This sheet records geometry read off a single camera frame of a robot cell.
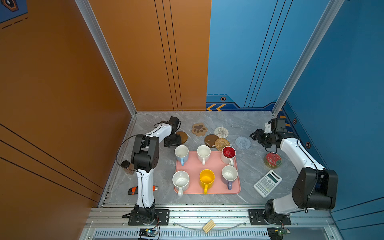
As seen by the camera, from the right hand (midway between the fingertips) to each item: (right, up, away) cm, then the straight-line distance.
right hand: (253, 137), depth 89 cm
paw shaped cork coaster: (-32, +4, +20) cm, 38 cm away
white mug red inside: (-14, -11, +5) cm, 18 cm away
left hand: (-48, -5, +13) cm, 50 cm away
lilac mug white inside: (-15, -21, -2) cm, 26 cm away
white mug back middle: (-30, -11, +3) cm, 32 cm away
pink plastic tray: (-36, -19, +3) cm, 40 cm away
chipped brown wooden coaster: (-25, -3, +14) cm, 28 cm away
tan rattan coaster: (-18, -5, +11) cm, 22 cm away
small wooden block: (-28, -41, -18) cm, 53 cm away
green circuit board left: (-57, -44, -18) cm, 74 cm away
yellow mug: (-28, -24, -4) cm, 37 cm away
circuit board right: (+5, -45, -18) cm, 48 cm away
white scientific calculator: (+6, -26, -6) cm, 27 cm away
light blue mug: (-43, -10, +2) cm, 44 cm away
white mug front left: (-43, -24, -4) cm, 49 cm away
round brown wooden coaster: (-43, -1, +16) cm, 46 cm away
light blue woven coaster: (-2, -5, +13) cm, 15 cm away
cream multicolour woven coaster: (-16, +2, +20) cm, 25 cm away
